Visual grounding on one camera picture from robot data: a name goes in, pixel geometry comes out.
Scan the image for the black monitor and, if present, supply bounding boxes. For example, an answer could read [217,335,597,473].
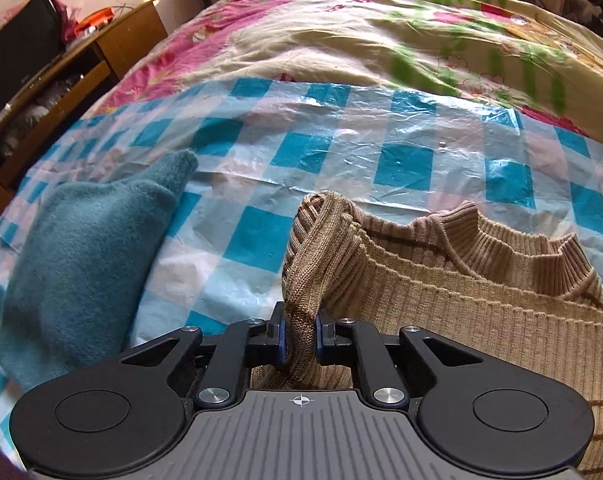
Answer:
[0,0,65,112]

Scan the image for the teal fleece garment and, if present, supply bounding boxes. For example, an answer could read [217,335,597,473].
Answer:
[0,150,198,391]

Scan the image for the floral bed quilt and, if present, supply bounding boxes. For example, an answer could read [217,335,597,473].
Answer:
[92,0,603,143]

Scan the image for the wooden bedside desk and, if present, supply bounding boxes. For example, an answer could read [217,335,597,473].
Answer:
[0,0,167,214]

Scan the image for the beige striped ribbed sweater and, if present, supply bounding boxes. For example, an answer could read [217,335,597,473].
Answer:
[252,191,603,479]

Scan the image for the blue white checkered plastic sheet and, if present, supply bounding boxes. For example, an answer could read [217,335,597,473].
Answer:
[0,78,603,454]

